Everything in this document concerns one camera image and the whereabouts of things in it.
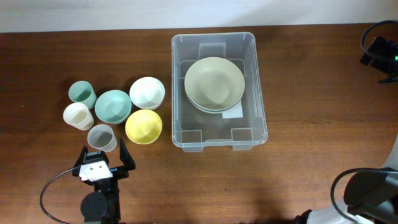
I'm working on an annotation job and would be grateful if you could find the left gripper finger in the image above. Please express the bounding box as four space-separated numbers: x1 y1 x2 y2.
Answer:
74 146 88 168
119 138 136 171

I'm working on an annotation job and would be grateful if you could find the cream plate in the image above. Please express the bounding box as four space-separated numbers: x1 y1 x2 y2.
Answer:
187 97 243 114

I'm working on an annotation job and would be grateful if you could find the beige plate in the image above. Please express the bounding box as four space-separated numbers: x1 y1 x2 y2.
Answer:
184 57 246 110

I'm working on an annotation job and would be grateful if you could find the dark blue plate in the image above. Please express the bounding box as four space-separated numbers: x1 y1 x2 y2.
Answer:
185 93 242 114

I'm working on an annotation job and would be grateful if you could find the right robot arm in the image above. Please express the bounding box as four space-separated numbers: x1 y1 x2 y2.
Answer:
294 37 397 224

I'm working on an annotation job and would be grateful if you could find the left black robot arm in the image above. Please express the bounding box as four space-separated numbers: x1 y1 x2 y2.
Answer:
72 139 136 223

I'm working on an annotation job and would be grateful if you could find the grey cup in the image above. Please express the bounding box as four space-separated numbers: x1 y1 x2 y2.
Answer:
87 124 118 152

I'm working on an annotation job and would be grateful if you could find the yellow bowl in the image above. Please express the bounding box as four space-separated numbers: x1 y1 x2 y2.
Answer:
125 110 163 145

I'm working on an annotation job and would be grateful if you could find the cream cup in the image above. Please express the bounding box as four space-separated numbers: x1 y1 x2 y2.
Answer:
63 103 94 131

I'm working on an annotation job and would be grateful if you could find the green bowl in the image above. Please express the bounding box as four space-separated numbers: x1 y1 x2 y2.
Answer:
95 90 132 124

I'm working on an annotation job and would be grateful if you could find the white bowl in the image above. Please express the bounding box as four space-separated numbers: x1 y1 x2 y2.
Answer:
129 77 165 110

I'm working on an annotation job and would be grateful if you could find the green cup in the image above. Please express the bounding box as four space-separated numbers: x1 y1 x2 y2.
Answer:
68 81 97 110

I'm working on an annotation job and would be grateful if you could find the clear plastic storage bin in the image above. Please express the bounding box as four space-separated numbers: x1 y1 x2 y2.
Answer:
172 32 269 152

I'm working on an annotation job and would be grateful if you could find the white label in bin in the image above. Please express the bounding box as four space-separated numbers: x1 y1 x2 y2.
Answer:
222 101 243 119

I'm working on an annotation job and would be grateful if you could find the right black cable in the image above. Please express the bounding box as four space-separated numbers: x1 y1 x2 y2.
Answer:
330 20 398 224

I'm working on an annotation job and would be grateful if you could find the black cable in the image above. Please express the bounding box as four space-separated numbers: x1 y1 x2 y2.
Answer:
330 20 398 224
39 167 81 224

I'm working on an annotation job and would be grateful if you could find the left black cable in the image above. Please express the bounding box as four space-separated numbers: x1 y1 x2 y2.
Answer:
39 167 81 224

